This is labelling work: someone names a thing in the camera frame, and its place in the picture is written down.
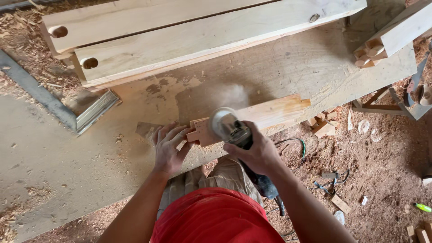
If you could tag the wide pale wooden beam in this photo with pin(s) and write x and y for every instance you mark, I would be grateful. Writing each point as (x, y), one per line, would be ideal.
(202, 44)

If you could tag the round pale wood disc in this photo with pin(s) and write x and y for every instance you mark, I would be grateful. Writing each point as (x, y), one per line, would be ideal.
(376, 135)
(363, 126)

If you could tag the red shirt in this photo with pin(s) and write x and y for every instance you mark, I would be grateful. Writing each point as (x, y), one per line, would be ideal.
(216, 219)

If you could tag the beige trousers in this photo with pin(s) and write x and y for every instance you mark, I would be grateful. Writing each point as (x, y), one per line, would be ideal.
(222, 177)

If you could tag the white crumpled scrap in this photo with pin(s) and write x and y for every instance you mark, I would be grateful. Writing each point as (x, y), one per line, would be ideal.
(339, 217)

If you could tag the small wooden blocks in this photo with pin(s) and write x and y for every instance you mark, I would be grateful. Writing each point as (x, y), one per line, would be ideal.
(421, 233)

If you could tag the wooden trestle stand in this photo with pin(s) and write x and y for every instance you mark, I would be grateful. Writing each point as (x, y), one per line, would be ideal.
(381, 106)

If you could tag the flat wooden block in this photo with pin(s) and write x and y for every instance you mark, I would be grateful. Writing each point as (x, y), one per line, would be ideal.
(340, 204)

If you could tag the green yellow marker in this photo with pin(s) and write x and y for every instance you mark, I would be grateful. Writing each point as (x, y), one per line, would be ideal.
(422, 207)

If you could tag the wooden workpiece with tenon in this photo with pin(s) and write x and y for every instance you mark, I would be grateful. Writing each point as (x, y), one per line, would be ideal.
(270, 111)

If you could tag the black angle grinder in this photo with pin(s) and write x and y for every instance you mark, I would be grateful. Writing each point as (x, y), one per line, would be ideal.
(231, 128)

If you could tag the small white packet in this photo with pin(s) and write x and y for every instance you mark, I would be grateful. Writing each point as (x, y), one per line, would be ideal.
(363, 200)

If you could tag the long pale wooden beam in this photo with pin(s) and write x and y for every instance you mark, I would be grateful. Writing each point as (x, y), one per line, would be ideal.
(135, 23)

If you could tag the grey aluminium frame profile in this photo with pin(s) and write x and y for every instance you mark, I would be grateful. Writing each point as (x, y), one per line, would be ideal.
(44, 98)

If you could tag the person's left hand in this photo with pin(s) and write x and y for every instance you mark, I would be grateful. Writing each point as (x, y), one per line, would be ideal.
(168, 153)

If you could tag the metal bolt head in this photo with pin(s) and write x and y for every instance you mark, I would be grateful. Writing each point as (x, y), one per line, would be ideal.
(314, 18)

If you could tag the wooden beam with peg ends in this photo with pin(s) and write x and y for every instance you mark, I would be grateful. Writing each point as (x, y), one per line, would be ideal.
(401, 28)

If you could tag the pile of wood offcuts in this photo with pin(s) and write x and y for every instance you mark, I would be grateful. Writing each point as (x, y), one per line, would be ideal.
(323, 126)

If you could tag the person's right hand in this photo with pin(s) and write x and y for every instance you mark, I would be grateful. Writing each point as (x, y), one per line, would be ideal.
(260, 153)

